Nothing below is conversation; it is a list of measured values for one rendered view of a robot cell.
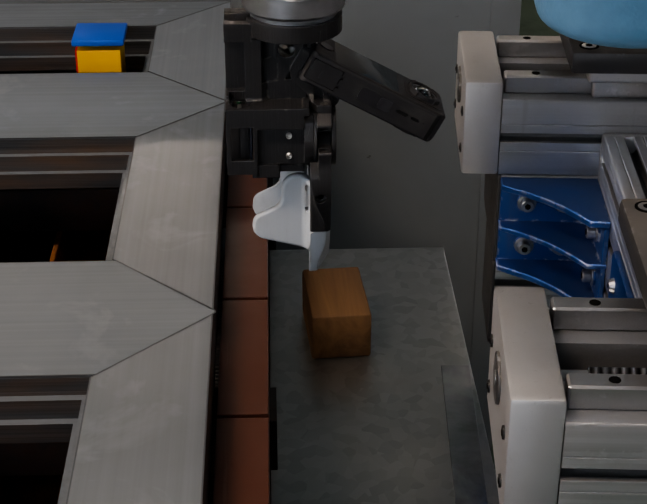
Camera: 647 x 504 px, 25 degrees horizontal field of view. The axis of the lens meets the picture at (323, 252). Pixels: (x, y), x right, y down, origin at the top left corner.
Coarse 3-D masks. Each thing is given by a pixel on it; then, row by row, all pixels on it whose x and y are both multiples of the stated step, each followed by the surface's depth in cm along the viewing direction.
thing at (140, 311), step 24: (120, 264) 125; (120, 288) 121; (144, 288) 121; (168, 288) 121; (120, 312) 118; (144, 312) 118; (168, 312) 118; (120, 336) 115; (144, 336) 115; (168, 336) 115; (96, 360) 112; (120, 360) 112
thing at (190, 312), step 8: (184, 296) 120; (184, 304) 119; (192, 304) 119; (200, 304) 119; (184, 312) 118; (192, 312) 118; (200, 312) 118; (208, 312) 118; (184, 320) 117; (192, 320) 117; (200, 320) 117
